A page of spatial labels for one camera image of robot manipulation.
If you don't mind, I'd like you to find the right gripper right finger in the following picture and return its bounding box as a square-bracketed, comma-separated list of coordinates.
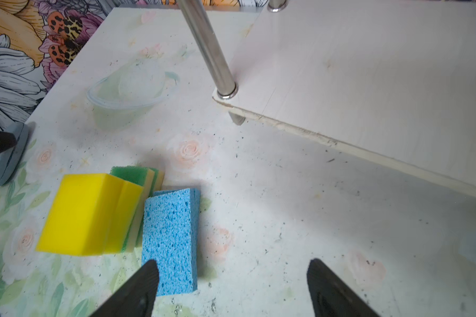
[307, 258, 379, 317]

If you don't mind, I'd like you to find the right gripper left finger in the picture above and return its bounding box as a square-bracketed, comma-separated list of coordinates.
[91, 260, 159, 317]

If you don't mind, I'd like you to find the white two-tier shelf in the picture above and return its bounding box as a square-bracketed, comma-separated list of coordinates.
[178, 1, 476, 198]

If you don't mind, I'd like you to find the grey oval object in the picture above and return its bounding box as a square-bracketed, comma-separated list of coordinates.
[0, 122, 29, 186]

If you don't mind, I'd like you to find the top yellow sponge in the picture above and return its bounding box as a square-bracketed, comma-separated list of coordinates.
[36, 174, 124, 256]

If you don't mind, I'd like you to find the yellow sponge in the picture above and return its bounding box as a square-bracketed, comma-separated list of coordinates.
[36, 174, 124, 256]
[103, 181, 144, 254]

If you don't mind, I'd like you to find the green scrub sponge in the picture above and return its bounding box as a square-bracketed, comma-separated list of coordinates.
[111, 166, 157, 252]
[149, 168, 165, 197]

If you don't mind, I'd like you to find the clear plastic bowl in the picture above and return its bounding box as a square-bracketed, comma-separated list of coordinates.
[87, 58, 181, 130]

